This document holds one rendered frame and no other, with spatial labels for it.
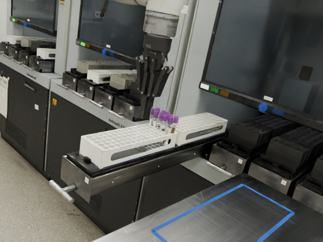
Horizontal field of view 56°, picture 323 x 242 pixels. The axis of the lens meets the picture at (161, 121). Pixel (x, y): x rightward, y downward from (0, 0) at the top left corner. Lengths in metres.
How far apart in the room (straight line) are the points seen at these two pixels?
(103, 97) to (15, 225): 0.87
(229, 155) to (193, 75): 0.36
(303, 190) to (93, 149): 0.62
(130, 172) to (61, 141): 1.09
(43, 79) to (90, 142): 1.23
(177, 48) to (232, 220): 0.80
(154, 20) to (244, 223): 0.52
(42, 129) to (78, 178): 1.30
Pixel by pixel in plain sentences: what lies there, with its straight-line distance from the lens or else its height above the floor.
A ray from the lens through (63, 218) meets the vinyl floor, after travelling 1.95.
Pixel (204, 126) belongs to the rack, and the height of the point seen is 0.86.
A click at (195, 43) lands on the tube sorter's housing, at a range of 1.24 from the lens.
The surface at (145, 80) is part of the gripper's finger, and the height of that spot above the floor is 1.02.
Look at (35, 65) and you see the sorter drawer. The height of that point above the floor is 0.77.
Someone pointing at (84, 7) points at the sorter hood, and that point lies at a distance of 1.78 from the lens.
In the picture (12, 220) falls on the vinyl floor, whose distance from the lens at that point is 1.96.
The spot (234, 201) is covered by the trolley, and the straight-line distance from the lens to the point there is 0.78.
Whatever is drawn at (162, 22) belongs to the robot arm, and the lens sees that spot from 0.81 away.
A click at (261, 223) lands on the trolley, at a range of 0.74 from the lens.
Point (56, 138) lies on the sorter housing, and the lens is 1.95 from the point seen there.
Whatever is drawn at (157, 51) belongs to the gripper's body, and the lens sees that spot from 0.82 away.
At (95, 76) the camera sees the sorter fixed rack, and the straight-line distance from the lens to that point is 1.61.
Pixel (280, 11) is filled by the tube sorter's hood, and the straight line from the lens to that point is 1.08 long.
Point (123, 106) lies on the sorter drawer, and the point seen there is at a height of 0.78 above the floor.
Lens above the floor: 1.20
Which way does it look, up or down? 19 degrees down
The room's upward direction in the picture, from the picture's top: 11 degrees clockwise
